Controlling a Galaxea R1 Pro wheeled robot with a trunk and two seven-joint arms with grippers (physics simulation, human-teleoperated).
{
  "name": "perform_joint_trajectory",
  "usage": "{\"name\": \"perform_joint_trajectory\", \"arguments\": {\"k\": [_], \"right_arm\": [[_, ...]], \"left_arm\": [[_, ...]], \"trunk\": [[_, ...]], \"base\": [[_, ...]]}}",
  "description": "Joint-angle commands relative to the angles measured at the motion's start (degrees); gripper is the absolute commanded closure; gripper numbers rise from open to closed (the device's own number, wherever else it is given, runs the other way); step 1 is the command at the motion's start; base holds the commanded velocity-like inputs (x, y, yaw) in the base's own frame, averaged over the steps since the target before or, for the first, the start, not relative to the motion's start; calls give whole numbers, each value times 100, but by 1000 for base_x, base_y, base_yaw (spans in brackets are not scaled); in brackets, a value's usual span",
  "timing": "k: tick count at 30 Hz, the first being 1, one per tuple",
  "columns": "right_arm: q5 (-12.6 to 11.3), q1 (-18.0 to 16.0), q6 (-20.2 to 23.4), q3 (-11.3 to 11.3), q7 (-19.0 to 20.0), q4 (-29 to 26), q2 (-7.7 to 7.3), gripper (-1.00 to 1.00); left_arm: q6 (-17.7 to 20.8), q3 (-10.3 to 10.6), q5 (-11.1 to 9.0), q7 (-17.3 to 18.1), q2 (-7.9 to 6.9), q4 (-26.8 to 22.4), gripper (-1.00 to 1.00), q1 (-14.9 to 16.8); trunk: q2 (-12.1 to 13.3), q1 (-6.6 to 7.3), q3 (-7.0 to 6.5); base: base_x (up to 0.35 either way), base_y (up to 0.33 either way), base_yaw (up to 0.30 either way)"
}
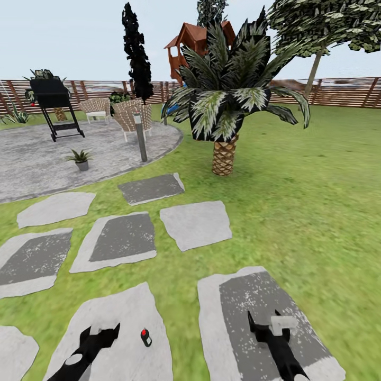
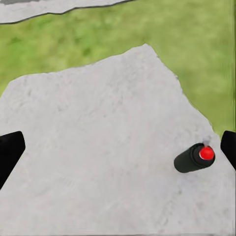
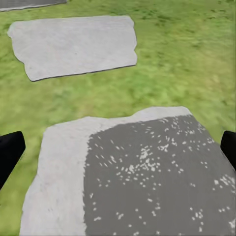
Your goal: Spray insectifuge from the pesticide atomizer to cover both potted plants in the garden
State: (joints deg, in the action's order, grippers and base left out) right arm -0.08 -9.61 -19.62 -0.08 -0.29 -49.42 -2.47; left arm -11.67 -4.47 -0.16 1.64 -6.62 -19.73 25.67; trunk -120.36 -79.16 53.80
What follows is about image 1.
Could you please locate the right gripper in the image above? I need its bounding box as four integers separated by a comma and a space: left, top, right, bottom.
248, 311, 292, 357

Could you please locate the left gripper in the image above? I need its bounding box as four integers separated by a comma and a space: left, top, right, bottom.
80, 324, 120, 354

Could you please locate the insectifuge atomizer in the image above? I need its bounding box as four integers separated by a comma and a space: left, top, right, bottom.
140, 329, 152, 347

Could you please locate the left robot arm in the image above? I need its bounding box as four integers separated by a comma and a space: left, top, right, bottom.
49, 316, 120, 381

